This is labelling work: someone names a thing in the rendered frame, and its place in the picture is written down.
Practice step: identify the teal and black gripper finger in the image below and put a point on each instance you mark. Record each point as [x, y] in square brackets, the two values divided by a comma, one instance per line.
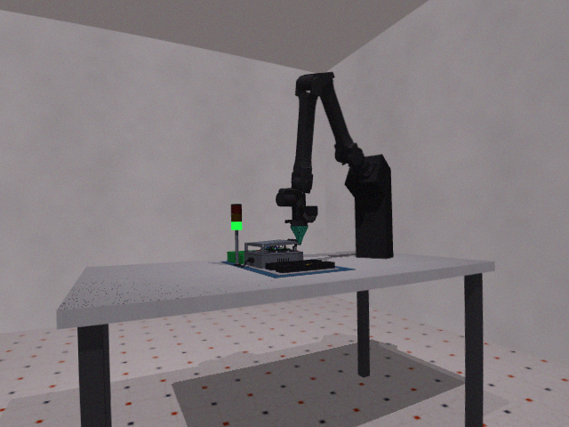
[299, 229]
[304, 231]

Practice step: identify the green bin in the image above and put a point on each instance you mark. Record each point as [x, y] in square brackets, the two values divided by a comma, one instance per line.
[232, 256]

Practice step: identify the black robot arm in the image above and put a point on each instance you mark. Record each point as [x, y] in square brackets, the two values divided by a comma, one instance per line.
[346, 151]

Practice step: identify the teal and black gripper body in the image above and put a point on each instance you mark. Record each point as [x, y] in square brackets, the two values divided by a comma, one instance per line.
[297, 222]

